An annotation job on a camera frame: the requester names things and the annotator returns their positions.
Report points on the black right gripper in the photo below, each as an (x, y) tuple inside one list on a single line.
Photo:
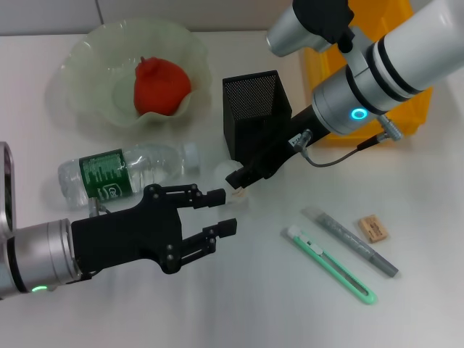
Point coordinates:
[(282, 152)]

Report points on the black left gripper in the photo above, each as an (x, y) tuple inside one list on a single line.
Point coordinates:
[(127, 235)]

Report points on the white paper ball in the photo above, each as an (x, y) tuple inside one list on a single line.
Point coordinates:
[(224, 172)]

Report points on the black mesh pen holder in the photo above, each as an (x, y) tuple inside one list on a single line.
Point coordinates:
[(250, 101)]

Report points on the red-orange fruit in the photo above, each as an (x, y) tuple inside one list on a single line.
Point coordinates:
[(163, 87)]

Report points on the clear water bottle green label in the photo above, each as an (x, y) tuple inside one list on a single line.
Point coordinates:
[(108, 170)]

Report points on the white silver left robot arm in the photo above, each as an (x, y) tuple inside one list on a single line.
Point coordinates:
[(40, 253)]

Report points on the mint green utility knife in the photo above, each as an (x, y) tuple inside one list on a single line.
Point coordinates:
[(326, 259)]

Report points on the grey marker pen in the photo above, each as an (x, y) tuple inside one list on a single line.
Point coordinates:
[(348, 237)]

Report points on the tan eraser block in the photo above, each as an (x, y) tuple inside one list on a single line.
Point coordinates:
[(373, 229)]

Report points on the pale green glass fruit plate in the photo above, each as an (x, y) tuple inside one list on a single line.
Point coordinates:
[(94, 72)]

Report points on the yellow plastic storage bin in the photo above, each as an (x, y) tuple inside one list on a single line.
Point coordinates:
[(315, 69)]

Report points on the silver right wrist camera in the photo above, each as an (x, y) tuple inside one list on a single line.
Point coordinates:
[(290, 32)]

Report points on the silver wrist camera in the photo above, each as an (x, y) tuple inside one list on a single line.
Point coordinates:
[(5, 181), (290, 32)]

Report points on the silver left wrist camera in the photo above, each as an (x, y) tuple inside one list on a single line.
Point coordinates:
[(5, 181)]

